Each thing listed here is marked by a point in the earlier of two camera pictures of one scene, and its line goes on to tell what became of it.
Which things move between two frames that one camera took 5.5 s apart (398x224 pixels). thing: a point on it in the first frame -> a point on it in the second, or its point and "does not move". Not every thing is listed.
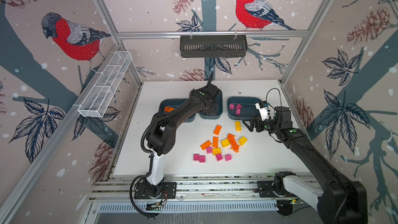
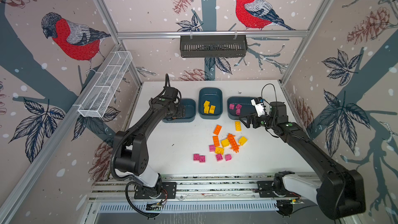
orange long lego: (217, 129) does not move
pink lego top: (238, 108) does not move
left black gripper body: (212, 110) -> (178, 111)
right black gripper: (259, 121) does not move
